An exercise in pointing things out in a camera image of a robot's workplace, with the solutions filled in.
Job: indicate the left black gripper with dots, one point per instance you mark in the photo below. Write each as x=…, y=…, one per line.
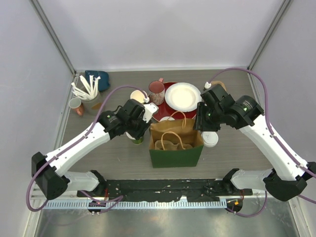
x=137, y=135

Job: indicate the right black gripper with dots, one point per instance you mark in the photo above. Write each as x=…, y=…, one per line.
x=200, y=124

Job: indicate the green brown paper bag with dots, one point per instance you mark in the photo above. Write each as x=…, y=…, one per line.
x=174, y=143

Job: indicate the green paper cups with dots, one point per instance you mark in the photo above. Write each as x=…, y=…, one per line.
x=140, y=96

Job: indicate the white plastic cup lid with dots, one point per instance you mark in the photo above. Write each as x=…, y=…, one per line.
x=166, y=118

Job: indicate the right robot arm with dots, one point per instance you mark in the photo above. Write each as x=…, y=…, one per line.
x=289, y=173

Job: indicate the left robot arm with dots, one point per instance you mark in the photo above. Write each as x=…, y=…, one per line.
x=51, y=171

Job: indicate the white paper plate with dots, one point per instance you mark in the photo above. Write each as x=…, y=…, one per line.
x=183, y=97

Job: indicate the red round tray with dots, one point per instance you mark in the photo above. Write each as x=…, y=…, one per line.
x=165, y=110

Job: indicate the pink floral mug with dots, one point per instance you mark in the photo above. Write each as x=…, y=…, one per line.
x=157, y=91

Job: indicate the brown cardboard cup carrier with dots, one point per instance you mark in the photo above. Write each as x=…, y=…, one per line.
x=216, y=82

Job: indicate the grey mug orange logo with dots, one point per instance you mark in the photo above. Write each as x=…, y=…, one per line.
x=92, y=107

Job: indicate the blue cloth pouch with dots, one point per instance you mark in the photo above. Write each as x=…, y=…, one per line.
x=103, y=82

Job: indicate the white plastic cutlery bundle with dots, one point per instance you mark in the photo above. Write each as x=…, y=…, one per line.
x=90, y=86

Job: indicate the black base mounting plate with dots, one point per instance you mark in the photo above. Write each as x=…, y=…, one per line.
x=168, y=190

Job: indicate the small pink paper cup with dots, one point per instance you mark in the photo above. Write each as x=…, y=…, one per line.
x=76, y=105

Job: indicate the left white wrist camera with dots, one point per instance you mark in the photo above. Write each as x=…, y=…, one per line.
x=150, y=110

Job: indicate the white slotted cable duct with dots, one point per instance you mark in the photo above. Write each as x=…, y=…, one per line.
x=89, y=204

